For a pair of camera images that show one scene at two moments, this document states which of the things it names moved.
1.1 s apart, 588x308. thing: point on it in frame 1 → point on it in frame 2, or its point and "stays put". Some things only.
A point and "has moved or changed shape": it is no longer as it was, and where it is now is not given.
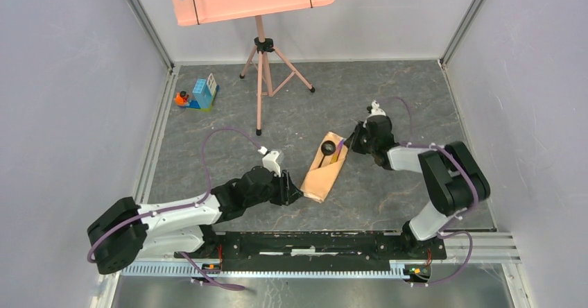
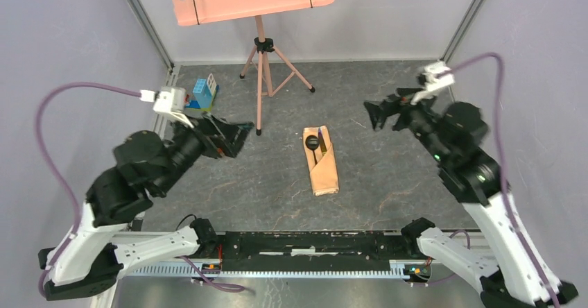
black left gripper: x=291 y=193 → x=231 y=140
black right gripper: x=352 y=140 → x=394 y=103
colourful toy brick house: x=204 y=91 stays put
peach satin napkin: x=320 y=182 has moved or changed shape
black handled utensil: x=327 y=148 → x=312 y=142
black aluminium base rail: x=310 y=251 stays put
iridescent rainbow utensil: x=338 y=150 → x=323 y=146
